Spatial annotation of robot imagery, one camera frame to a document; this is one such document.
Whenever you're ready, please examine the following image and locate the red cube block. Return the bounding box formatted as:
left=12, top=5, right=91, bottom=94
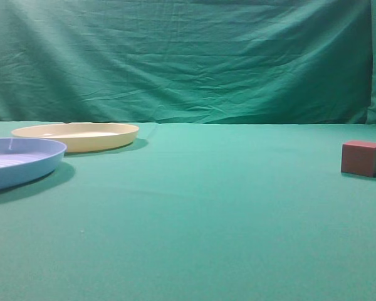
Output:
left=341, top=140, right=376, bottom=177

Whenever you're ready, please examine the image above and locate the cream yellow plastic plate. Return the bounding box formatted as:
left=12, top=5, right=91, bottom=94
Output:
left=12, top=122, right=139, bottom=153

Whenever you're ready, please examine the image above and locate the light blue plastic plate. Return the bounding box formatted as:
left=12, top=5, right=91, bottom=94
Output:
left=0, top=137, right=67, bottom=190

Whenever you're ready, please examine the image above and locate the green tablecloth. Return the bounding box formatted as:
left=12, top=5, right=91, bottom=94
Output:
left=0, top=124, right=376, bottom=300

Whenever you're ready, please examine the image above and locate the green backdrop cloth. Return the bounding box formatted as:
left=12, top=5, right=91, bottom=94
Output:
left=0, top=1, right=376, bottom=124

